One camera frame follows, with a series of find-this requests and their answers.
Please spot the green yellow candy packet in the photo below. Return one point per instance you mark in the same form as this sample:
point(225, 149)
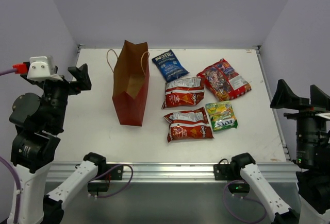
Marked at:
point(221, 115)

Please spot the red Doritos chip bag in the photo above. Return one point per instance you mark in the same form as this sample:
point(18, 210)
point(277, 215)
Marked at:
point(184, 92)

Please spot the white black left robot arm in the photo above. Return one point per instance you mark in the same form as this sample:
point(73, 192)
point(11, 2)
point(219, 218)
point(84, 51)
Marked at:
point(39, 121)

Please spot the blue Kettle potato chips bag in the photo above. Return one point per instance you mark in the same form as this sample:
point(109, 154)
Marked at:
point(169, 66)

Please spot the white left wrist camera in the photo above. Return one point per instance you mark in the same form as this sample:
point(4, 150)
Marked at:
point(42, 68)

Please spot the aluminium front mounting rail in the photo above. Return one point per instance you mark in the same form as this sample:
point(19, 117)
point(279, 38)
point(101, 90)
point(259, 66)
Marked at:
point(275, 172)

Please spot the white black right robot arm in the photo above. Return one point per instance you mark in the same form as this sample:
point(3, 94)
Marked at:
point(312, 159)

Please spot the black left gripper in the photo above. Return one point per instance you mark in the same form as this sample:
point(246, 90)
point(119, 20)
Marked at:
point(65, 87)

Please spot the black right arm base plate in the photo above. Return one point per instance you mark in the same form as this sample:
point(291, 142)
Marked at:
point(223, 171)

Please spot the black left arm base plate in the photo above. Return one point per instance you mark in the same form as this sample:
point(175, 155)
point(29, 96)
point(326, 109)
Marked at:
point(109, 172)

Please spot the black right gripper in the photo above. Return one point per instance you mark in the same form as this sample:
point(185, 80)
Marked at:
point(285, 98)

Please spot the red brown paper bag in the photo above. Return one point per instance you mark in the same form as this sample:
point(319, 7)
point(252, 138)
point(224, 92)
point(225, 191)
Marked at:
point(131, 76)

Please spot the red patterned snack bag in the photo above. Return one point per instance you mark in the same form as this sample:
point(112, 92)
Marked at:
point(224, 82)

